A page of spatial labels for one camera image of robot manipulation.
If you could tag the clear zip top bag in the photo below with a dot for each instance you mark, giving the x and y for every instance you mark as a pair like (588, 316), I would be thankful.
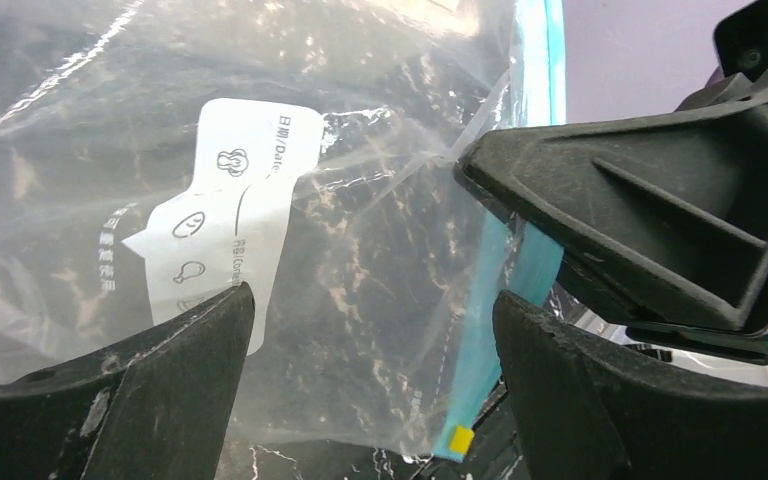
(156, 153)

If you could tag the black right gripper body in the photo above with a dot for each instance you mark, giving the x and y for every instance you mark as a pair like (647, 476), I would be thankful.
(741, 44)

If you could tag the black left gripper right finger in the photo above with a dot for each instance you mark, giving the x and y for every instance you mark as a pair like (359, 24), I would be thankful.
(588, 408)

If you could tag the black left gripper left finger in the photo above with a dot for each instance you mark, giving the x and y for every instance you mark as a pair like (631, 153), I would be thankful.
(155, 405)

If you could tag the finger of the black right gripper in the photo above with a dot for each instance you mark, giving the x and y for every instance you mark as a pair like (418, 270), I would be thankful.
(663, 219)

